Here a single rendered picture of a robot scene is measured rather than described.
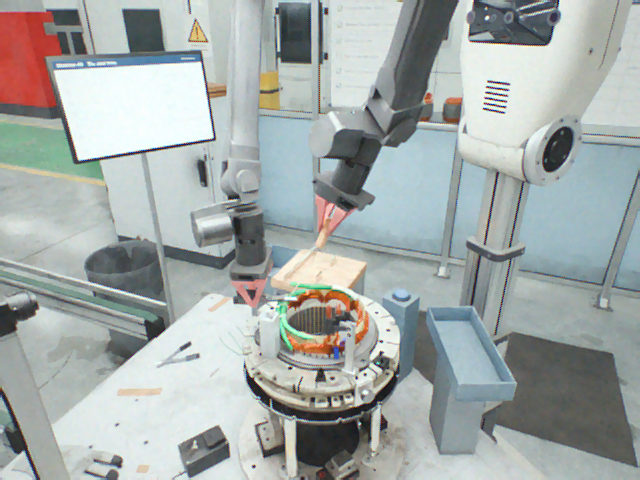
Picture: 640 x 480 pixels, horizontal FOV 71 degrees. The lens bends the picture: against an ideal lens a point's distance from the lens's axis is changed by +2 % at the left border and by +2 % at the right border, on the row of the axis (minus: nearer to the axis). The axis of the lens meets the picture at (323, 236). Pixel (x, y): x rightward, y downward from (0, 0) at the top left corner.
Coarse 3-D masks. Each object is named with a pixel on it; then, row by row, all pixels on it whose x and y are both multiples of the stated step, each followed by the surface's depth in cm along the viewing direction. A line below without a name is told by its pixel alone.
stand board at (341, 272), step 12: (300, 252) 130; (288, 264) 124; (312, 264) 124; (324, 264) 124; (336, 264) 124; (348, 264) 124; (360, 264) 124; (276, 276) 118; (300, 276) 118; (312, 276) 118; (324, 276) 118; (336, 276) 118; (348, 276) 118; (360, 276) 121; (288, 288) 115; (300, 288) 114; (348, 288) 114
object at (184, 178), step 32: (224, 96) 302; (224, 128) 302; (128, 160) 321; (160, 160) 310; (192, 160) 299; (128, 192) 335; (160, 192) 322; (192, 192) 310; (128, 224) 349; (160, 224) 335; (192, 256) 338; (224, 256) 331
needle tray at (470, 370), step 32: (448, 320) 107; (480, 320) 101; (448, 352) 97; (480, 352) 97; (448, 384) 95; (480, 384) 84; (512, 384) 84; (448, 416) 97; (480, 416) 98; (448, 448) 102
